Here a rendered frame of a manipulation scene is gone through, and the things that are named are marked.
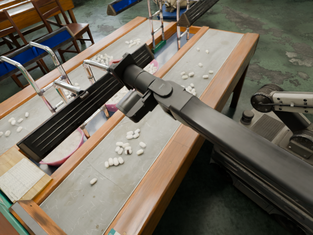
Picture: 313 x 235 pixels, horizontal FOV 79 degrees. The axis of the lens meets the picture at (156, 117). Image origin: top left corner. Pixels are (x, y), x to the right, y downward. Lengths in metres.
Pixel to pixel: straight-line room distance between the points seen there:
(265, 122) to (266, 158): 1.11
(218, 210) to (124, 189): 0.91
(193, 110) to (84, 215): 0.63
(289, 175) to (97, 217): 0.68
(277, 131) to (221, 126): 1.08
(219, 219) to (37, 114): 1.39
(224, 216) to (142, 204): 0.90
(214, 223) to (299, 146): 0.75
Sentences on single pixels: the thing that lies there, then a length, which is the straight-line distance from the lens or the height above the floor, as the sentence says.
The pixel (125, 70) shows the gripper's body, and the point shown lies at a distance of 0.52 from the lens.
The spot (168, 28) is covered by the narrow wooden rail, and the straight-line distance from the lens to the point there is 1.92.
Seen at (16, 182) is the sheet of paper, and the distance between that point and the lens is 1.05.
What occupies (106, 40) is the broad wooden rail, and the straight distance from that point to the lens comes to 1.87.
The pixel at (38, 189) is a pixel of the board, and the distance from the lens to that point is 0.97.
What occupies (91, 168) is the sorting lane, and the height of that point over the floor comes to 0.74.
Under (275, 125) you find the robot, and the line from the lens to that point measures 1.47.
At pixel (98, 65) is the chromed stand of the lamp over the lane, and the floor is 1.12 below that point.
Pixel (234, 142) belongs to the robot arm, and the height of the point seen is 1.22.
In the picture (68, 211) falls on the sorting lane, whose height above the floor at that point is 0.74.
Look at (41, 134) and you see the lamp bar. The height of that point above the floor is 1.10.
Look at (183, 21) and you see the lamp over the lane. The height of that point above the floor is 1.07.
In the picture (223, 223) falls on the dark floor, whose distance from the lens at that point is 1.57.
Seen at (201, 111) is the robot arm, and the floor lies 1.22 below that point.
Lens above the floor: 1.50
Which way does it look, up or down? 47 degrees down
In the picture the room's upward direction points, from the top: 9 degrees counter-clockwise
